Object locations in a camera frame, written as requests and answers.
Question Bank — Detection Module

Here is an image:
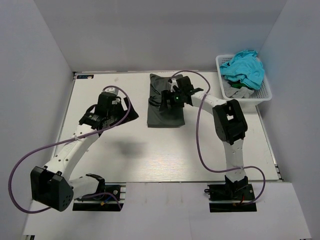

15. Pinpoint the turquoise t shirt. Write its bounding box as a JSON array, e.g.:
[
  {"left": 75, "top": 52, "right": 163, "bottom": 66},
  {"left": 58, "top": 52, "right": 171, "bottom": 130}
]
[{"left": 219, "top": 50, "right": 265, "bottom": 90}]

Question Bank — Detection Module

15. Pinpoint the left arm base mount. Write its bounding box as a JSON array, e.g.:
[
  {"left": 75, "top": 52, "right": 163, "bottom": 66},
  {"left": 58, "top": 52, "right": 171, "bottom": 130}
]
[{"left": 72, "top": 183, "right": 126, "bottom": 212}]

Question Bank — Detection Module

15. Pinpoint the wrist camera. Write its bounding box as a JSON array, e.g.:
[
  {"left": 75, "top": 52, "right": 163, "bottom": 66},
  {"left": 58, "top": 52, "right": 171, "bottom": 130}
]
[
  {"left": 95, "top": 86, "right": 119, "bottom": 115},
  {"left": 176, "top": 76, "right": 194, "bottom": 94}
]

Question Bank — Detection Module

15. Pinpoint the white plastic basket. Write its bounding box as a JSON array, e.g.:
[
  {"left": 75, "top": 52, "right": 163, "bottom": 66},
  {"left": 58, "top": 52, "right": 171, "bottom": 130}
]
[{"left": 215, "top": 50, "right": 272, "bottom": 105}]

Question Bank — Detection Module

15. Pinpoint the green garment in basket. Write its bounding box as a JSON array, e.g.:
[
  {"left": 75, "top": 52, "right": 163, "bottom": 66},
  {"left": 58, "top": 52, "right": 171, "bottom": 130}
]
[{"left": 230, "top": 82, "right": 247, "bottom": 89}]

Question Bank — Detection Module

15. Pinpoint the dark label sticker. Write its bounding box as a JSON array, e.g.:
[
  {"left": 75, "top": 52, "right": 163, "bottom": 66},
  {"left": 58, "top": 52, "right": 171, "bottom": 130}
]
[{"left": 76, "top": 74, "right": 94, "bottom": 79}]

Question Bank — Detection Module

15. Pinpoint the white grey garment in basket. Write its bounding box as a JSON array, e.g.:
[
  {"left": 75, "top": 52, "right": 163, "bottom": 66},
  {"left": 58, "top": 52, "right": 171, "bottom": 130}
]
[{"left": 222, "top": 82, "right": 254, "bottom": 99}]

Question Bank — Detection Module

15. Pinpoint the dark grey t shirt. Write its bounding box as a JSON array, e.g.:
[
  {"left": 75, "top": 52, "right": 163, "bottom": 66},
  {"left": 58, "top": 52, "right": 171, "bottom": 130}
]
[{"left": 147, "top": 73, "right": 185, "bottom": 128}]

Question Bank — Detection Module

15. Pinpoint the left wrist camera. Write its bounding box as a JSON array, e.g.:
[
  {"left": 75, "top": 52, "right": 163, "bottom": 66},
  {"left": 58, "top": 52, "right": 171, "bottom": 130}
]
[{"left": 95, "top": 86, "right": 119, "bottom": 115}]

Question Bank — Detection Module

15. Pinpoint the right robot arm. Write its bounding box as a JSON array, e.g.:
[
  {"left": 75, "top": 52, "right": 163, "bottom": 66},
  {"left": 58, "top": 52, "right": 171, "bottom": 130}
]
[{"left": 160, "top": 86, "right": 248, "bottom": 196}]

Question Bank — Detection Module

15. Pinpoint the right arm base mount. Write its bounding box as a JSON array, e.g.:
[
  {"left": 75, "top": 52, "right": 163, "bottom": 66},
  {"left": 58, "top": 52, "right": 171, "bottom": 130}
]
[{"left": 204, "top": 184, "right": 257, "bottom": 213}]

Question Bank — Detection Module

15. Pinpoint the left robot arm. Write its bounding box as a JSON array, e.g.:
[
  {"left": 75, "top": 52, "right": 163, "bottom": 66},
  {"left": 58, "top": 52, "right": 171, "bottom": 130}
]
[{"left": 30, "top": 99, "right": 139, "bottom": 212}]

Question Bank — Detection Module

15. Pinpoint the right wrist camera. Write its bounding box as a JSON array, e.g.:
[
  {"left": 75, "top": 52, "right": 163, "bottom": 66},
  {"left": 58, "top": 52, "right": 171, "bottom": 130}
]
[{"left": 176, "top": 76, "right": 194, "bottom": 94}]

